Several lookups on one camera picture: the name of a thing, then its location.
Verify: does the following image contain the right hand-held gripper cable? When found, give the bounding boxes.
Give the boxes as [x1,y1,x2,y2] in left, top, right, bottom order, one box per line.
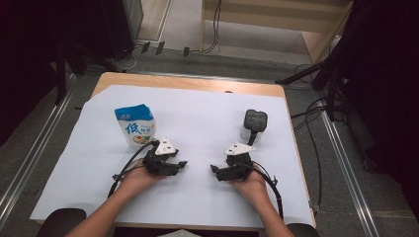
[250,161,285,221]

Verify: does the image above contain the blue and white pouch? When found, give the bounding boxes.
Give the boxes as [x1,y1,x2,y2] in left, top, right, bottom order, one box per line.
[114,104,157,147]

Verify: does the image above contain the left hand-held gripper cable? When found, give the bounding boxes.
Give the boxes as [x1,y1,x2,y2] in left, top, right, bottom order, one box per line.
[108,140,160,198]

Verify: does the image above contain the black metal stand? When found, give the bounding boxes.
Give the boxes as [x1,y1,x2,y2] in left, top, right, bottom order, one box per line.
[53,39,112,107]

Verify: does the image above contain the black floor cables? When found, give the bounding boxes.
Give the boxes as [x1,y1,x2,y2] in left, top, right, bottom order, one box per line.
[290,63,332,209]

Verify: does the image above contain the dark cabinet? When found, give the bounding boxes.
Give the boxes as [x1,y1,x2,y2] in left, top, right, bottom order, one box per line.
[98,0,144,61]

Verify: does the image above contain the metal floor rail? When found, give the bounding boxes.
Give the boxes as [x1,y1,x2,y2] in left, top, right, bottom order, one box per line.
[0,74,79,229]
[318,98,380,237]

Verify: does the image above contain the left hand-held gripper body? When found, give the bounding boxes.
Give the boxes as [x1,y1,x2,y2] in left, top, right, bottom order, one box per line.
[142,137,181,177]

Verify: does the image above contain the large white paper sheet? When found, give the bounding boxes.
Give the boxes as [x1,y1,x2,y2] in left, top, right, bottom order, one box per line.
[30,84,314,229]

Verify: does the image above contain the black hanging cable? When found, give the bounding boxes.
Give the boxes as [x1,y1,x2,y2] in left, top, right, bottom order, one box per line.
[201,0,222,54]

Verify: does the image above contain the black tripod stand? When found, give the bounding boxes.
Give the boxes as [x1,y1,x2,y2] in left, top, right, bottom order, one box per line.
[275,48,351,122]

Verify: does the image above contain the person's left hand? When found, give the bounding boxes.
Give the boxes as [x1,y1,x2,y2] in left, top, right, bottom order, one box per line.
[118,160,166,198]

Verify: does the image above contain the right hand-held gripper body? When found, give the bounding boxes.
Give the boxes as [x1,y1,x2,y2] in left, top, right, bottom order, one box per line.
[224,141,256,182]

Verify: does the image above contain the dark curtain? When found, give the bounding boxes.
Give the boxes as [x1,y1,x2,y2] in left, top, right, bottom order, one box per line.
[329,0,419,218]
[0,0,68,147]

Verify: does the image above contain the clear jar with black lid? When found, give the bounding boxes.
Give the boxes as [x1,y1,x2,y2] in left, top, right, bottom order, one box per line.
[240,109,269,146]

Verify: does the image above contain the wooden table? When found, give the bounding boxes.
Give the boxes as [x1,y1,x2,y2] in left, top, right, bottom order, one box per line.
[35,71,317,231]

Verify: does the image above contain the hand-held gripper cable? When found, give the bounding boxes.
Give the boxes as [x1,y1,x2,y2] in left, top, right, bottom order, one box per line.
[108,140,160,198]
[250,161,285,221]

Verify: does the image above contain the white floor cable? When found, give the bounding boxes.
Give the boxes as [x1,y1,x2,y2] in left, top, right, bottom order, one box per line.
[110,45,138,72]

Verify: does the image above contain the light wooden frame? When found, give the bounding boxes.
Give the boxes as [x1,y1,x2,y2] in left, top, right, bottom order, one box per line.
[199,0,355,65]

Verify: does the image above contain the person's right hand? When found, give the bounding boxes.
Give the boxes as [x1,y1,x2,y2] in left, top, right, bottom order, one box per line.
[228,171,270,205]

